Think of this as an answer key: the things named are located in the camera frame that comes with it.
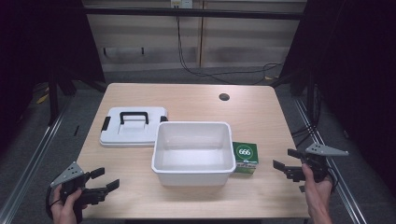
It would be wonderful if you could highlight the long black wall cable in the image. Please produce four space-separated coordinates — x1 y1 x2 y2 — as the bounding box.
176 15 284 86

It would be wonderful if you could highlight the white lid with black handle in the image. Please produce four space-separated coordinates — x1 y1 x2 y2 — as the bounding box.
99 105 169 148

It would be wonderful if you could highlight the black curtain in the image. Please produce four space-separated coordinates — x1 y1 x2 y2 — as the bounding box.
278 0 396 188
0 0 106 157

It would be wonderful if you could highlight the small green box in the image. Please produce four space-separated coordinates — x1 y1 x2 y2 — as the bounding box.
232 141 260 175

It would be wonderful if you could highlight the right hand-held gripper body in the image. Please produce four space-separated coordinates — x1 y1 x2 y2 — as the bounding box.
300 143 350 184

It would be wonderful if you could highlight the yellow floor tape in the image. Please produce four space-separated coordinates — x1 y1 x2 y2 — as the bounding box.
35 88 50 105

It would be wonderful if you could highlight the black horizontal metal bar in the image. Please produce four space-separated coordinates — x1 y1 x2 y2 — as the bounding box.
83 7 305 21

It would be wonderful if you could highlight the white wall socket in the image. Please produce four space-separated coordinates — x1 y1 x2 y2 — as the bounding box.
170 0 193 9

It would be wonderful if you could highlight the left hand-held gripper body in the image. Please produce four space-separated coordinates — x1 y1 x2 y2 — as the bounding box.
49 161 105 206

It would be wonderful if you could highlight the person's left hand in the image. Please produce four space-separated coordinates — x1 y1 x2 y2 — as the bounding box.
50 186 89 224

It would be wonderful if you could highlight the white plastic storage bin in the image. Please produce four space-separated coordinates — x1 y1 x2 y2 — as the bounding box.
150 120 237 188

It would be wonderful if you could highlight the person's right hand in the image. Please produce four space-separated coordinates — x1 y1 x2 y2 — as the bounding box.
301 163 333 215

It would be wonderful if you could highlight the metal floor rail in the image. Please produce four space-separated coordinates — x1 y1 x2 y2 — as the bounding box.
0 99 74 224
292 96 370 224

